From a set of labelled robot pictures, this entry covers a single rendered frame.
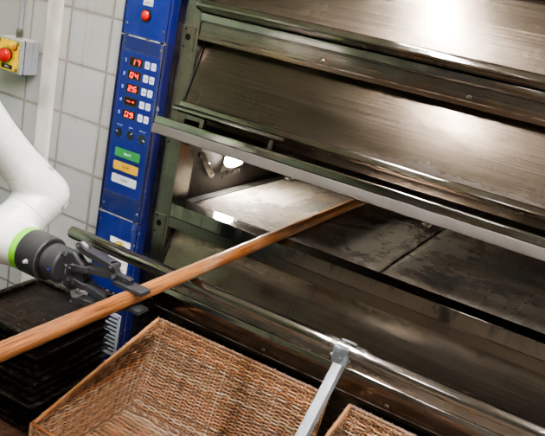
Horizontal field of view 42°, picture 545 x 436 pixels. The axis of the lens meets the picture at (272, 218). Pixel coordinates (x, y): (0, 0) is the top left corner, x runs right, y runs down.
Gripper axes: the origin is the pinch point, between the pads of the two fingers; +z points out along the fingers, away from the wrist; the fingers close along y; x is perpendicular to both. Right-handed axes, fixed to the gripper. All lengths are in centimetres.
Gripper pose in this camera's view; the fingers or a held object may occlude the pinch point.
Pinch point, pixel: (131, 296)
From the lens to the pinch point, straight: 138.2
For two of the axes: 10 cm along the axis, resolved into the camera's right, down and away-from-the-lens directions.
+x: -4.8, 1.8, -8.6
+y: -1.9, 9.3, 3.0
